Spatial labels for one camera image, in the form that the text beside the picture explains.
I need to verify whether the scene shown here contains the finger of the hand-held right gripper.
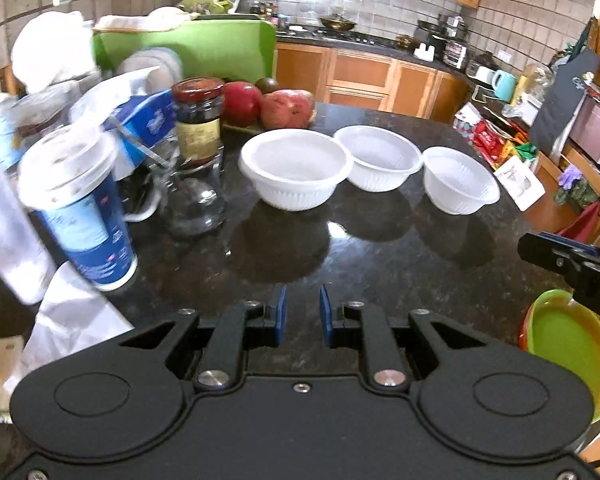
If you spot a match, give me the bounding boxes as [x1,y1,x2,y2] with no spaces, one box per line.
[517,233,588,281]
[537,231,600,263]

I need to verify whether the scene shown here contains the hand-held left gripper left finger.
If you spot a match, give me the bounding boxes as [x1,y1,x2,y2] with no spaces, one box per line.
[117,284,288,394]

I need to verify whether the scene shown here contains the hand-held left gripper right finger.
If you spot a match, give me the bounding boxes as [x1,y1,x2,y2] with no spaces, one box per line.
[319,284,488,394]

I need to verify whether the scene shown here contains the green plastic plate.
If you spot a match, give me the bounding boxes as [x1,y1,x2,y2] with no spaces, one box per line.
[525,290,600,423]

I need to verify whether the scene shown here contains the orange plastic plate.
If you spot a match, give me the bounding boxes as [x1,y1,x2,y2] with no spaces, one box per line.
[519,300,536,356]

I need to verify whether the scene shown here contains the small white ribbed bowl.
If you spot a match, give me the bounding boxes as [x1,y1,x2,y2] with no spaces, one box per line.
[422,146,501,216]

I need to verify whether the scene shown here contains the large white ribbed bowl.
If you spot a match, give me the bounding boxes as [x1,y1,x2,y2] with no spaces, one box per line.
[238,129,355,212]

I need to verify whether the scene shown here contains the medium white ribbed bowl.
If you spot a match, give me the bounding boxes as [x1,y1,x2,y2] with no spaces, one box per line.
[333,125,424,192]

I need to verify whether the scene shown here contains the red cloth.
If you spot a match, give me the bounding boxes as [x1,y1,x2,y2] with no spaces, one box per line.
[555,200,600,246]

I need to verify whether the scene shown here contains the dark green cloth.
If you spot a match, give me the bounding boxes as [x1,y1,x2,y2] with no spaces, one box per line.
[552,175,600,208]

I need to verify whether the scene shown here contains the purple rubber glove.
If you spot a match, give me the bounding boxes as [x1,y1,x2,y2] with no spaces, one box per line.
[557,164,583,188]

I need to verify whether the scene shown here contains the white window box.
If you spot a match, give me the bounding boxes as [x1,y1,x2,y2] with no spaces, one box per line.
[494,155,546,212]

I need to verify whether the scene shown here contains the pink storage box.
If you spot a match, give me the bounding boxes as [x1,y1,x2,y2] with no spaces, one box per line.
[570,95,600,166]

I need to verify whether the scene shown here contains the red packets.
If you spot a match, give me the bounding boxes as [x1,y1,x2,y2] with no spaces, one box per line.
[472,120,511,161]

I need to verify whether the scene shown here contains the clear glass jar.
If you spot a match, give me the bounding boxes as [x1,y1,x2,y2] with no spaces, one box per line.
[125,150,228,238]

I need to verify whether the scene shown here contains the black apron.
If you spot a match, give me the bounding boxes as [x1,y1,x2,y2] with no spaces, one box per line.
[530,17,600,156]

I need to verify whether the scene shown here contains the patterned paper bag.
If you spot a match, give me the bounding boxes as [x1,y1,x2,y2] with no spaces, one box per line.
[452,102,482,133]

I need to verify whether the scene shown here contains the clear plastic oil jug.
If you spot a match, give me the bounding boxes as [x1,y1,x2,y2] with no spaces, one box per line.
[510,62,553,111]

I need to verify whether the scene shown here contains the teal mug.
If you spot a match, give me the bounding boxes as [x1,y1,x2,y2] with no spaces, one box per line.
[491,69,518,102]

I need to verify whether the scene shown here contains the white small appliance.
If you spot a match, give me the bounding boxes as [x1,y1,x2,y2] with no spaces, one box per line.
[467,60,496,86]

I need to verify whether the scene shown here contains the dark sauce jar red lid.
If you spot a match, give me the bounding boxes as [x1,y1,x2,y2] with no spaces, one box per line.
[171,77,226,168]

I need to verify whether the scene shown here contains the crumpled white paper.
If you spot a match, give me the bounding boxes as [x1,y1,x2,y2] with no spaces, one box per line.
[20,260,136,386]

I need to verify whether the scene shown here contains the red apples on tray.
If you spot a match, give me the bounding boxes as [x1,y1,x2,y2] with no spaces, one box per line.
[260,89,315,130]

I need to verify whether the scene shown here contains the blue paper cup white lid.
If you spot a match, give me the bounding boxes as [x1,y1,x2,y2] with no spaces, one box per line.
[17,126,139,292]

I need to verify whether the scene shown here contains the black coffee machine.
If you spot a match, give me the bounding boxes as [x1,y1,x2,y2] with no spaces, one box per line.
[426,32,449,60]

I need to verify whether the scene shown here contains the blue tissue pack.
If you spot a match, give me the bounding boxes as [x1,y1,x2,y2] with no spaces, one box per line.
[70,72,178,181]

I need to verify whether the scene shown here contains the wooden base cabinets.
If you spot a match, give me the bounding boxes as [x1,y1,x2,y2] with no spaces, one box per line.
[275,42,473,123]

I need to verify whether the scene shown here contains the green cutting board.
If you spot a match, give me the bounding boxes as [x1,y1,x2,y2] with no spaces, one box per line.
[92,19,278,83]

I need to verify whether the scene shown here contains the clear plastic container stack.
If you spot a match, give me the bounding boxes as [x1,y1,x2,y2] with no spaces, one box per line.
[116,47,185,96]

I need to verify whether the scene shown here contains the white bottle purple cap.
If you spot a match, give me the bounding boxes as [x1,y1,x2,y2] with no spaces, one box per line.
[0,110,56,306]

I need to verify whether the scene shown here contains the wok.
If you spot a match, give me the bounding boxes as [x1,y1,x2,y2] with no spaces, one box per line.
[320,14,358,32]

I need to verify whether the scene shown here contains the spice rack with bottles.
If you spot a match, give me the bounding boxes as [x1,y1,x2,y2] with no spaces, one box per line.
[240,0,281,26]

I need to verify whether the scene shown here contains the white plastic bag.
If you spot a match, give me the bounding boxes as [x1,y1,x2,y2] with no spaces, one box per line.
[11,10,98,93]

